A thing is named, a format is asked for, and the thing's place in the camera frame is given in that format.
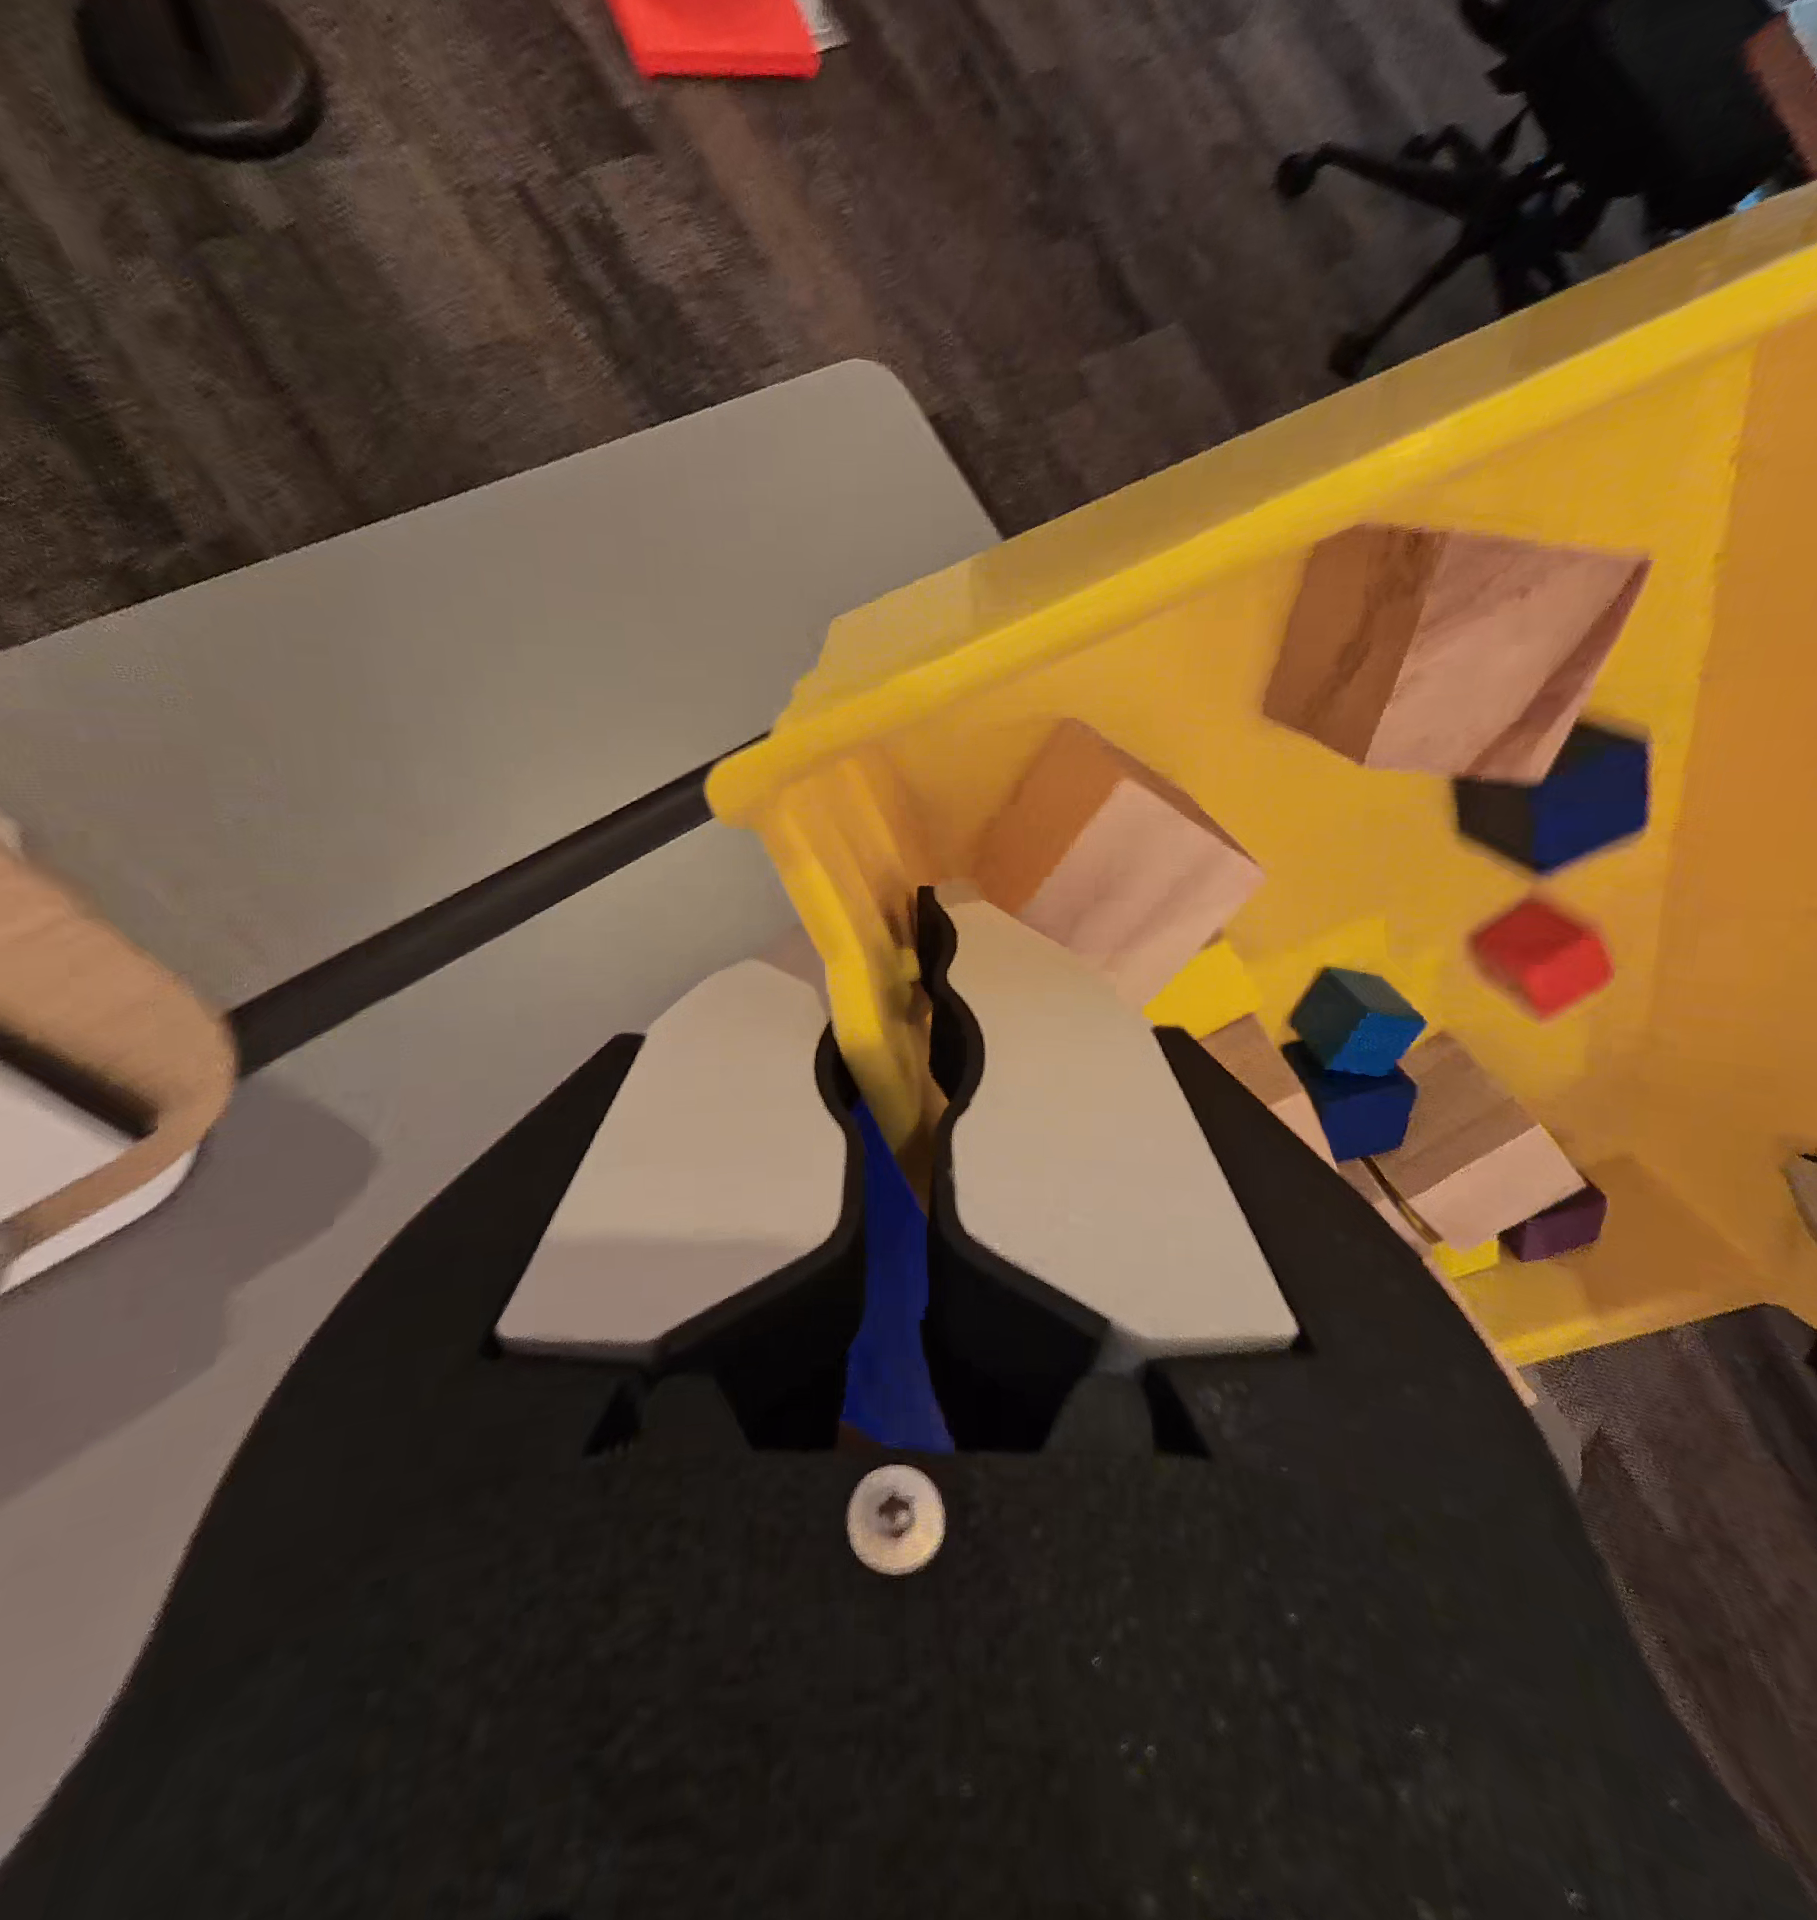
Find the pile of wooden cubes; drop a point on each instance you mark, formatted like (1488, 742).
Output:
(1448, 660)

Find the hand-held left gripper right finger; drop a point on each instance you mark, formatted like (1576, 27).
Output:
(1105, 1187)

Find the yellow plastic bin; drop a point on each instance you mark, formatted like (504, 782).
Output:
(1776, 675)

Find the black round stand base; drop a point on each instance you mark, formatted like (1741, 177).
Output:
(204, 59)

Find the blue plastic bin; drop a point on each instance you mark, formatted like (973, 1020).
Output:
(884, 1322)

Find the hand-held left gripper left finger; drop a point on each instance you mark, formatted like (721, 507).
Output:
(668, 1201)

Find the black office chair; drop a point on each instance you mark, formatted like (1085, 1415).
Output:
(1626, 90)

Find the wooden sign board on stand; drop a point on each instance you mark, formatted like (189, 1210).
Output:
(67, 963)

